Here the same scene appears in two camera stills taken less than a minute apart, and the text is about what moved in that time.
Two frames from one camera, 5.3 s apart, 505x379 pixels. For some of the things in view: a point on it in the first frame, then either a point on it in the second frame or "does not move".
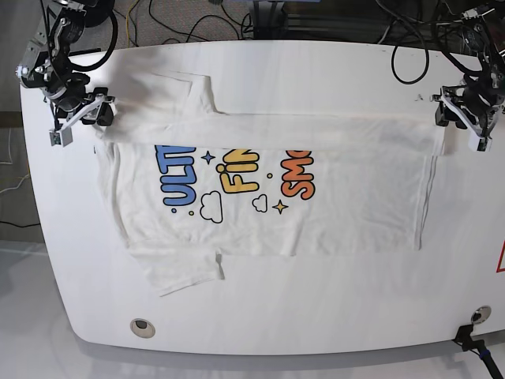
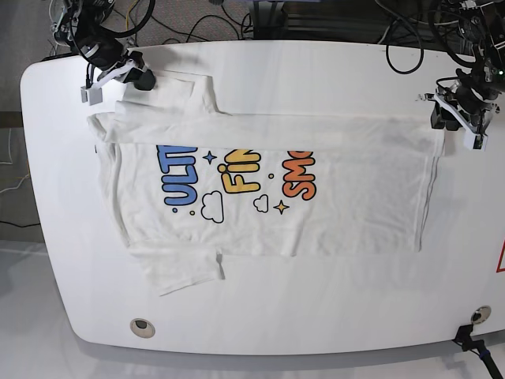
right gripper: (76, 101) -> (114, 59)
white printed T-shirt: (193, 183) does not move
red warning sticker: (502, 253) does not move
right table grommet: (480, 314) does not move
